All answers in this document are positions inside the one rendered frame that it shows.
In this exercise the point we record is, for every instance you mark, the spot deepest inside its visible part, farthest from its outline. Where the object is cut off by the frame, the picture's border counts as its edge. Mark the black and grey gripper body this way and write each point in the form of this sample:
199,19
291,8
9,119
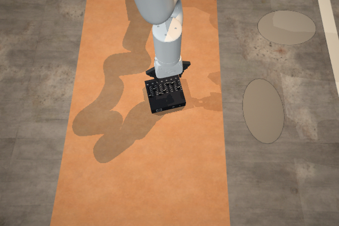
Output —
162,72

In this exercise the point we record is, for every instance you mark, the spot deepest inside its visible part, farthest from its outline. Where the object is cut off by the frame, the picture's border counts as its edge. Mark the black lighting desk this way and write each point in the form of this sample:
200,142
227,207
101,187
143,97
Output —
165,95

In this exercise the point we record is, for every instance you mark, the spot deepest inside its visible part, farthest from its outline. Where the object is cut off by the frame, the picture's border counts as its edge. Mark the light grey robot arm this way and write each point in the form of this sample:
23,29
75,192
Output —
166,29

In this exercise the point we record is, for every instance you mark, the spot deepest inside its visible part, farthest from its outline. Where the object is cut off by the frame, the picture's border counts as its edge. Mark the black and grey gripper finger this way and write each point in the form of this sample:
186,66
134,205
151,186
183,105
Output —
151,73
185,66

